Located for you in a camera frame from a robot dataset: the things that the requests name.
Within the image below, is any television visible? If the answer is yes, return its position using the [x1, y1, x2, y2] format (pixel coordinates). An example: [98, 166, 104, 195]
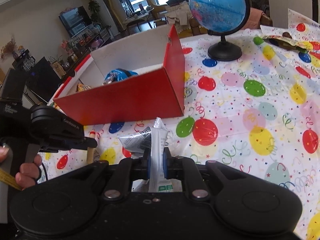
[59, 6, 92, 38]

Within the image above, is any white silver snack packet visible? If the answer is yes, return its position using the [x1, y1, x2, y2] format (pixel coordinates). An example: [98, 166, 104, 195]
[118, 118, 182, 193]

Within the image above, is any tv cabinet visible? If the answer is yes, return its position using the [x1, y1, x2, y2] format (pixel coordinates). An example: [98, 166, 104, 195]
[48, 27, 113, 81]

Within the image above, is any coffee table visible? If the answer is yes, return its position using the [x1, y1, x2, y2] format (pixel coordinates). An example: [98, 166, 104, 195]
[123, 8, 153, 35]

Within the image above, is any dark wrapper near globe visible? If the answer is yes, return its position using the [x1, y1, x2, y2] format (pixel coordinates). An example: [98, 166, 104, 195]
[260, 23, 319, 52]

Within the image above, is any sofa with blankets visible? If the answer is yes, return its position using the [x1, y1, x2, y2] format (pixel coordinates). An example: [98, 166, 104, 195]
[165, 1, 193, 38]

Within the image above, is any wooden chair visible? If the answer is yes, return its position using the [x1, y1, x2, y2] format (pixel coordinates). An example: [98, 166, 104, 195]
[189, 8, 273, 36]

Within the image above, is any blue desk globe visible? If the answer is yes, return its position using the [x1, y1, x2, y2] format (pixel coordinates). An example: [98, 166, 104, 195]
[188, 0, 251, 61]

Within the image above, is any pink cloth on chair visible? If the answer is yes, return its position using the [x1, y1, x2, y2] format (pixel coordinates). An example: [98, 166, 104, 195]
[242, 8, 265, 30]

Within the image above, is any balloon print tablecloth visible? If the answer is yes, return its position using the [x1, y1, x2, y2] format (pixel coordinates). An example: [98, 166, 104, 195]
[37, 8, 320, 240]

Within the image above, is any person left hand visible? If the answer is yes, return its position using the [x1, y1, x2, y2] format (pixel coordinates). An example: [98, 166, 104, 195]
[1, 145, 42, 189]

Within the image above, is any orange peanut snack bag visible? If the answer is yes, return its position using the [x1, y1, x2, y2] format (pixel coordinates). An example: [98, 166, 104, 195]
[76, 83, 91, 93]

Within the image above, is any red cardboard box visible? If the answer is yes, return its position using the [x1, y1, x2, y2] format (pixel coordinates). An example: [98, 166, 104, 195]
[53, 25, 185, 126]

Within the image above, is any blue snack packet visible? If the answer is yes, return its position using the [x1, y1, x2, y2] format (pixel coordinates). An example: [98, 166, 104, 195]
[103, 68, 138, 85]

